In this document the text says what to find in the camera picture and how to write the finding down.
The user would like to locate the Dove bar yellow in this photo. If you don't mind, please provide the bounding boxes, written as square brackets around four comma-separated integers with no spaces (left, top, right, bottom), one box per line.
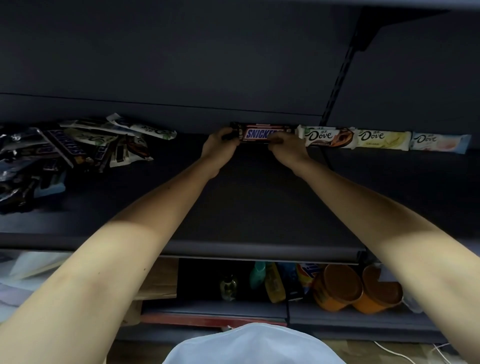
[355,129,412,152]

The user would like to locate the Snickers bar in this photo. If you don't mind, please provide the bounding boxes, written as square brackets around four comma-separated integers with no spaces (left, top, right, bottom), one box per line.
[229,121,295,145]

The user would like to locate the person's left hand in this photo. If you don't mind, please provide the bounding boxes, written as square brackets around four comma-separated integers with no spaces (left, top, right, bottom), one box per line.
[200,127,242,180]

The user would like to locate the Dove bar light blue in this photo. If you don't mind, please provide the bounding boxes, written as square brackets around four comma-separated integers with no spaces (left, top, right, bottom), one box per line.
[409,131,472,155]

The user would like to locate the pile of mixed chocolate bars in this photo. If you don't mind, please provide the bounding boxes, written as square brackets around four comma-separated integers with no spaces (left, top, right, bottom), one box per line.
[0,113,178,215]

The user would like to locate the dark blue carton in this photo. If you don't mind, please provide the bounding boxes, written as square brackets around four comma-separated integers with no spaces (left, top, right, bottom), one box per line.
[279,262,305,301]

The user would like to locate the Dove bar brown hazelnut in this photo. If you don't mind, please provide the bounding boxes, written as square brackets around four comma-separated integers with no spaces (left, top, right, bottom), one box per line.
[296,125,358,150]

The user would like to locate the white cable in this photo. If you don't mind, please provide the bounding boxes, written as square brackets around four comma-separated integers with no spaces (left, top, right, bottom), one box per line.
[373,339,457,364]

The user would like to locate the person's left forearm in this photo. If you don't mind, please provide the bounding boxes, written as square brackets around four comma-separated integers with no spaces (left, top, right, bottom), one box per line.
[0,161,226,364]

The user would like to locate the person's right hand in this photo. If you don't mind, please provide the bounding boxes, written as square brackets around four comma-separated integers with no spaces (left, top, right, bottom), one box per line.
[266,131,315,178]

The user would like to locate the dark grey metal shelf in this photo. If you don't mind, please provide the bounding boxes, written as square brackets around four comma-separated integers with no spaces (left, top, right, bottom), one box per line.
[0,0,480,344]

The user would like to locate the person's right forearm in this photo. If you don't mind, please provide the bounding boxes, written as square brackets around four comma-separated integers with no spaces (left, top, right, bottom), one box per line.
[296,161,480,364]

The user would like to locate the yellow plastic bottle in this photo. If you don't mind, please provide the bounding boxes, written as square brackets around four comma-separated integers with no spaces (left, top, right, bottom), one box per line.
[264,262,288,304]

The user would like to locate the orange blue detergent bag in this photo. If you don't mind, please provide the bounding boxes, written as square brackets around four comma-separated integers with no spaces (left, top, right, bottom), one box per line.
[296,262,325,295]

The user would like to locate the teal plastic bottle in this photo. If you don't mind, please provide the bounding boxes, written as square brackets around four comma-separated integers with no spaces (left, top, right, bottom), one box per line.
[249,261,268,290]

